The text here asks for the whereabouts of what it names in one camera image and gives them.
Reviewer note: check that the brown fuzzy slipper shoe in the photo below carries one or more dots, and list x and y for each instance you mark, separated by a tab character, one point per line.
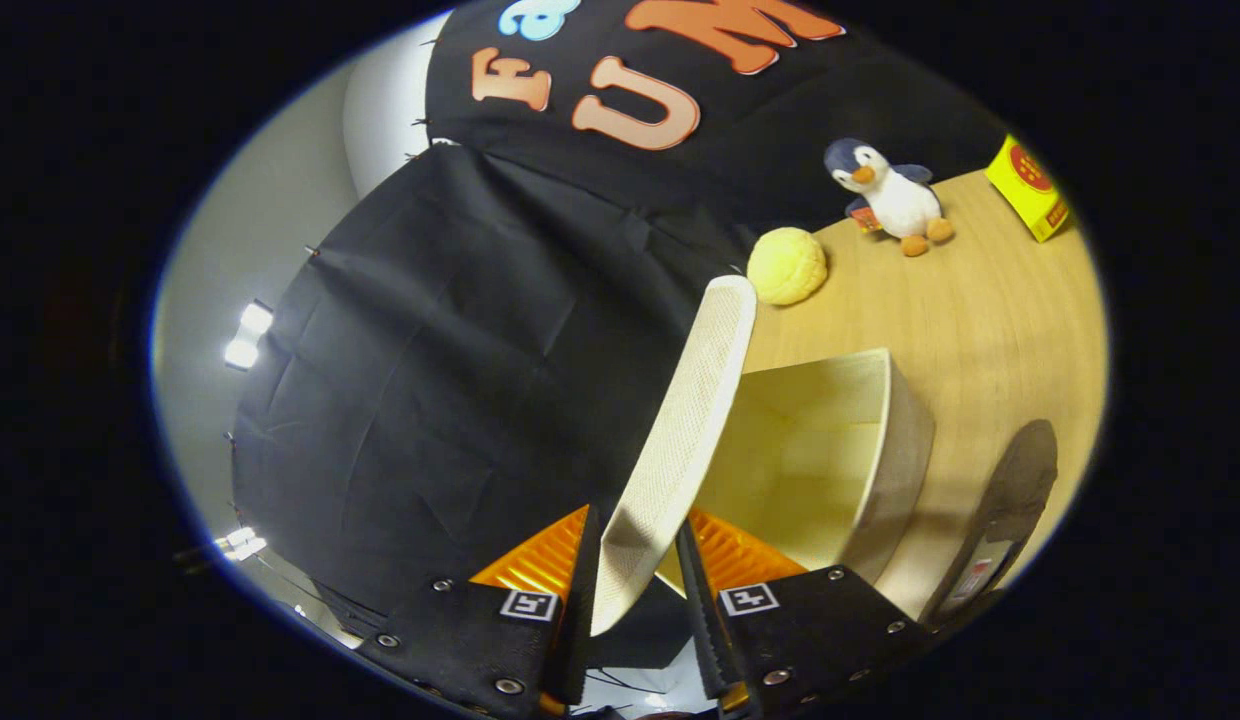
1020	470

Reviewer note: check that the yellow bun plush toy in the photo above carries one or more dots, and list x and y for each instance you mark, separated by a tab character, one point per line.
786	266

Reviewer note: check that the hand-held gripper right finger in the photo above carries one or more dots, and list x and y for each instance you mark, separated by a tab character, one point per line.
702	620

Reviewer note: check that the penguin plush toy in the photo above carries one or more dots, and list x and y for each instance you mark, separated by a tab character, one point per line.
895	200

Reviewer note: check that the black backdrop cloth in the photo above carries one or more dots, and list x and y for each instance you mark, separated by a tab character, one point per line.
430	350

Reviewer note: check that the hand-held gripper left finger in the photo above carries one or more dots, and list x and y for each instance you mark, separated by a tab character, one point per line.
583	620

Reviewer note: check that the beige fabric storage box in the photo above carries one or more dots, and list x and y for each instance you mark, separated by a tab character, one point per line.
680	430

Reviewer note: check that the yellow book with red circle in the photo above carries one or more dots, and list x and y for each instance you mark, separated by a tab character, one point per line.
1030	185

